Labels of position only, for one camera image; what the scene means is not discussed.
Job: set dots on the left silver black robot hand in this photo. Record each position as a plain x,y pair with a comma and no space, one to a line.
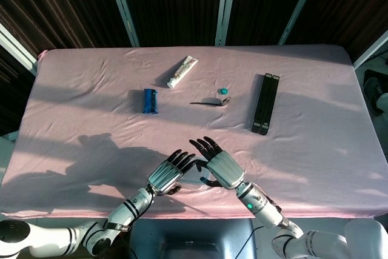
165,178

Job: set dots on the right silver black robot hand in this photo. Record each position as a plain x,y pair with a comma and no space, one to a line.
225,169

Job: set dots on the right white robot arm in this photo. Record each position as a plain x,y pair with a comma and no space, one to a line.
266,210

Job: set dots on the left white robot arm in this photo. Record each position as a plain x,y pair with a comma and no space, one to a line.
127,210

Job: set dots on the dark grey robot torso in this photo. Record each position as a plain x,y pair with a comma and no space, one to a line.
188,240

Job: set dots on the metal spoon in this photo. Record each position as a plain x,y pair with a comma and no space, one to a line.
224,101

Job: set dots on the black folding stand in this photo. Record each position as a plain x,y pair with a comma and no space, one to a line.
265,104

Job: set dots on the teal bottle cap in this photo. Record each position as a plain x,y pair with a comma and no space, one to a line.
223,91

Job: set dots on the blue and black package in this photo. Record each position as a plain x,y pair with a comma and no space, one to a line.
148,101

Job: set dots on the pink tablecloth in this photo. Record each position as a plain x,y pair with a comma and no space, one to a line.
91,113

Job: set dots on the white toothpaste tube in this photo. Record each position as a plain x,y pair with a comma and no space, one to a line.
182,72

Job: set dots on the black object with white print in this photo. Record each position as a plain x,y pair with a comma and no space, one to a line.
372,84

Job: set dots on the white rounded object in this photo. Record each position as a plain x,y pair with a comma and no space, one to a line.
382,104

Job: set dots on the grey metal frame post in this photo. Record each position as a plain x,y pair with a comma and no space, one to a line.
371,51
122,4
225,4
298,7
15,48

